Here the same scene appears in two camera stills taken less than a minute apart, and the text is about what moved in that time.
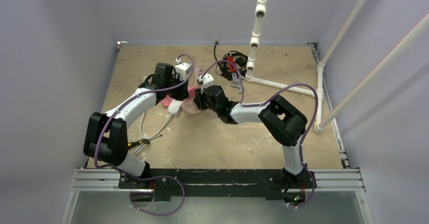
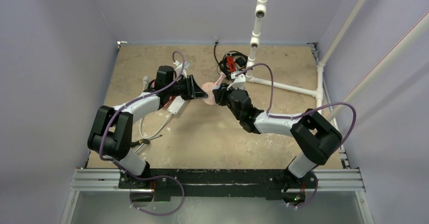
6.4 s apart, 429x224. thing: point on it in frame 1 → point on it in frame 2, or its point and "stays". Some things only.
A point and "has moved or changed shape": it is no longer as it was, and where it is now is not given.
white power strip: x=174 y=105 stays
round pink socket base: x=190 y=107 has moved or changed shape
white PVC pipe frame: x=260 y=8 stays
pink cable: x=198 y=72 → x=221 y=77
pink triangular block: x=166 y=101 stays
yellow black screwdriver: x=140 y=141 stays
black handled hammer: x=144 y=141 stays
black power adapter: x=240 y=61 stays
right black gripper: x=199 y=101 → x=221 y=96
